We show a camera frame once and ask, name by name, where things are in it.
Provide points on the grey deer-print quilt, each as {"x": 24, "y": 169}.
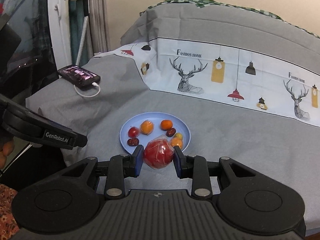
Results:
{"x": 200, "y": 1}

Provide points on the person's left hand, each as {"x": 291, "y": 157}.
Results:
{"x": 6, "y": 151}

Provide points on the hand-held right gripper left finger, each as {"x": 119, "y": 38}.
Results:
{"x": 138, "y": 161}

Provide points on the floral patterned cloth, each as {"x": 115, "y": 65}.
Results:
{"x": 7, "y": 210}

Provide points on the small red fruit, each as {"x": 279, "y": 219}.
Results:
{"x": 133, "y": 131}

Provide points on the small yellow fruit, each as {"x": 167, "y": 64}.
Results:
{"x": 178, "y": 136}

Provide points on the brown date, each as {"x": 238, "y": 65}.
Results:
{"x": 171, "y": 132}
{"x": 133, "y": 142}

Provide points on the bare orange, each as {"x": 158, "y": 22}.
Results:
{"x": 166, "y": 124}

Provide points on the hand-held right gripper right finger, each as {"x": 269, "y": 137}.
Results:
{"x": 178, "y": 163}

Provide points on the grey printed bed sheet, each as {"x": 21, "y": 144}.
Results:
{"x": 225, "y": 142}

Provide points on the plastic-wrapped orange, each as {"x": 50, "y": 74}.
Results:
{"x": 177, "y": 142}
{"x": 146, "y": 127}

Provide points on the black smartphone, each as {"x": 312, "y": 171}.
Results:
{"x": 79, "y": 76}

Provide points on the blue plate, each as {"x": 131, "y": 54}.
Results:
{"x": 155, "y": 120}

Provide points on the large red apple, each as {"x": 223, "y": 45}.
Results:
{"x": 159, "y": 155}

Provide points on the grey curtain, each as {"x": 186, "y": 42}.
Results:
{"x": 100, "y": 20}

